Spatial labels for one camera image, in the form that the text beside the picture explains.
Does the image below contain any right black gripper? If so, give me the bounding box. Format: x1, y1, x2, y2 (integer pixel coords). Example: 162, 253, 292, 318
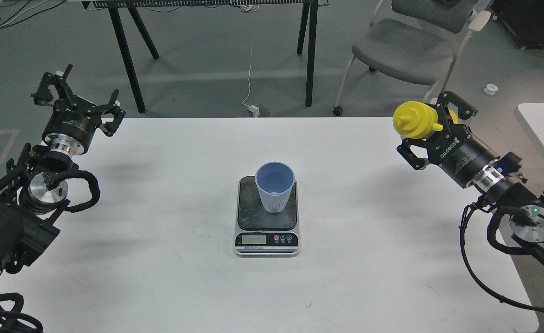
397, 91, 503, 189

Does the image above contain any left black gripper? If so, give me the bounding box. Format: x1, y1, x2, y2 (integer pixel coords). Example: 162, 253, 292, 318
31, 63, 126, 155

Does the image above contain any yellow squeeze bottle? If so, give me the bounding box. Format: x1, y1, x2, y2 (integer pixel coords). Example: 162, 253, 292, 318
392, 101, 444, 140

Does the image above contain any blue ribbed plastic cup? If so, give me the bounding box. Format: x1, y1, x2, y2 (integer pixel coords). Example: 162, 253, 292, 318
254, 161, 296, 213

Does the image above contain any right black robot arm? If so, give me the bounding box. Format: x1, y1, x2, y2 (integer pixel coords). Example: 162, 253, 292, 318
392, 91, 544, 313

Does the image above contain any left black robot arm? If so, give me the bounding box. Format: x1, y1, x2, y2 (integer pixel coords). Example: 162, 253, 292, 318
0, 64, 126, 333

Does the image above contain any digital kitchen scale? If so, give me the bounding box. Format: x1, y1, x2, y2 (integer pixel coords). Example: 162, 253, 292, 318
234, 176, 300, 257

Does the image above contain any small white spool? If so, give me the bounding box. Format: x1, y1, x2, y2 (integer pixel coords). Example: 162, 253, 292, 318
483, 83, 499, 96

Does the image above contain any grey office chair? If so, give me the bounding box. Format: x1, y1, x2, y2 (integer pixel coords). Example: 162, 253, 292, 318
333, 0, 491, 116

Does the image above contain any black cabinet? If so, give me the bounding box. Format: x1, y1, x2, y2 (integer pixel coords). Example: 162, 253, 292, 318
491, 0, 544, 50

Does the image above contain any black trestle table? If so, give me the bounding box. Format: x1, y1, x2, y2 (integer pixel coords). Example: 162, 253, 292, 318
81, 0, 332, 114

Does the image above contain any white cable with charger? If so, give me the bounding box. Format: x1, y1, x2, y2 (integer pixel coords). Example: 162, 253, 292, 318
242, 35, 271, 117

